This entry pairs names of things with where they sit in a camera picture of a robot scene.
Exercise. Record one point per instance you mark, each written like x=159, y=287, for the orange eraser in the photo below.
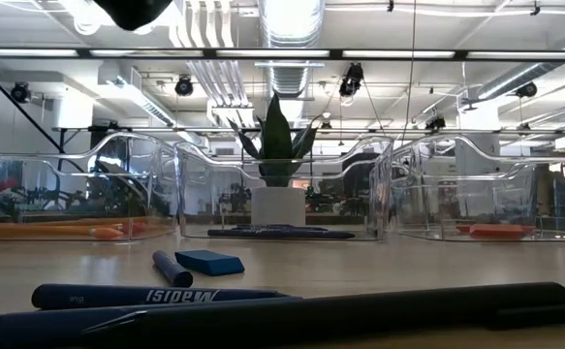
x=500, y=231
x=462, y=229

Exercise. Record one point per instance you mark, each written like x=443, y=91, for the silver ventilation duct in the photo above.
x=289, y=29

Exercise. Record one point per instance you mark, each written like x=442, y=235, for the black ceiling fixture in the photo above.
x=351, y=80
x=435, y=123
x=20, y=92
x=526, y=89
x=184, y=86

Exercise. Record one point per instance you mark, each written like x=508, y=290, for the black pen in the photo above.
x=359, y=310

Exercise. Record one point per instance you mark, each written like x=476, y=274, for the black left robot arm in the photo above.
x=132, y=12

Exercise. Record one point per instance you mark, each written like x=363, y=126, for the clear plastic bin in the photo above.
x=456, y=194
x=214, y=194
x=69, y=194

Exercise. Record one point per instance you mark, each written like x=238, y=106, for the blue eraser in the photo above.
x=209, y=263

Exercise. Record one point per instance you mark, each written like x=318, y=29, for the green plant in white pot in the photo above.
x=277, y=206

